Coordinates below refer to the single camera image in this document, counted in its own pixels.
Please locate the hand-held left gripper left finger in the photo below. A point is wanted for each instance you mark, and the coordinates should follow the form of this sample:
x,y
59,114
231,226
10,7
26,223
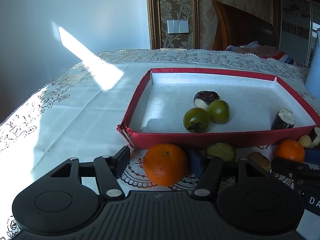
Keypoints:
x,y
122,160

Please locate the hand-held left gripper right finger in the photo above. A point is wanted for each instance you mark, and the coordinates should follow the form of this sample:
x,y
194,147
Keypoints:
x,y
196,163

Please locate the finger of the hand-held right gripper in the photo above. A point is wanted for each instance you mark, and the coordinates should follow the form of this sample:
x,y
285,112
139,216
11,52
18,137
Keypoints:
x,y
292,170
312,156

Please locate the small yellow fruit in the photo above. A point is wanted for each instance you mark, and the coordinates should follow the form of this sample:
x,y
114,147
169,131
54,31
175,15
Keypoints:
x,y
305,141

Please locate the small orange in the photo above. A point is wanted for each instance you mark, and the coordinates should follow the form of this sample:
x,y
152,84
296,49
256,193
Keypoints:
x,y
288,151

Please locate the white sliced vegetable piece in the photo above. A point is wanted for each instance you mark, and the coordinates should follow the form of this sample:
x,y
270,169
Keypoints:
x,y
315,136

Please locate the green cucumber piece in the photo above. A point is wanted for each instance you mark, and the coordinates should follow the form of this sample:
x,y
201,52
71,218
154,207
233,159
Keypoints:
x,y
221,151

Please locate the large orange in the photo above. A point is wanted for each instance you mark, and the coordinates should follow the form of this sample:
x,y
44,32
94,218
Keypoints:
x,y
163,165

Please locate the brown kiwi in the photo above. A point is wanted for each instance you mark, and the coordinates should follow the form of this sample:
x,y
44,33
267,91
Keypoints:
x,y
258,160

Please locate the green tomato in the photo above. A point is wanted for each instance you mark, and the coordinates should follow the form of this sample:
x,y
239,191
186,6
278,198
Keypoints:
x,y
195,117
218,111

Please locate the red cardboard box tray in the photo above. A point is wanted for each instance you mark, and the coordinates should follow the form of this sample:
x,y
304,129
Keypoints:
x,y
170,105

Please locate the white lace tablecloth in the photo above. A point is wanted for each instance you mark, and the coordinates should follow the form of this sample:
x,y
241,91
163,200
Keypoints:
x,y
75,110

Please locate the striped bedding pile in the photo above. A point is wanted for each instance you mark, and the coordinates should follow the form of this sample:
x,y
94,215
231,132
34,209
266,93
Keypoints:
x,y
260,50

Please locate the wardrobe with patterned doors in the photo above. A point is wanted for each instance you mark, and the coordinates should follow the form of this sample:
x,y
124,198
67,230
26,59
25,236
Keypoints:
x,y
295,17

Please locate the wooden bed headboard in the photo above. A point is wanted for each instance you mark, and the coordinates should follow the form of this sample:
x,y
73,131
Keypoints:
x,y
237,30

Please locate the white wall light switch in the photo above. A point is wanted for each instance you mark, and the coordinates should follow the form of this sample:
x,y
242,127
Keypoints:
x,y
178,26

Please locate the gilded wall panel frame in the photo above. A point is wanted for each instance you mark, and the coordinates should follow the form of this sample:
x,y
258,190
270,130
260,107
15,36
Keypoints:
x,y
150,17

